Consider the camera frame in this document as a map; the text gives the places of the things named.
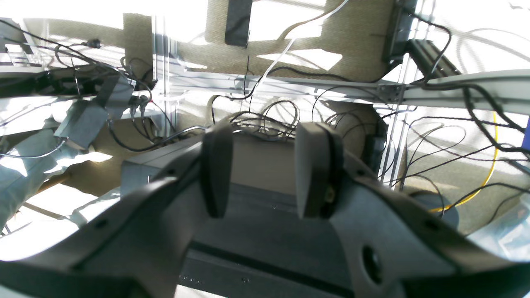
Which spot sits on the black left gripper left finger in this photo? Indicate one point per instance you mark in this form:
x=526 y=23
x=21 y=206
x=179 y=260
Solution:
x=136 y=248

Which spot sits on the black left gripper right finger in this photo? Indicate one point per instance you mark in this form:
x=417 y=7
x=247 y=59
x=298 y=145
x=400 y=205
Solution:
x=393 y=247

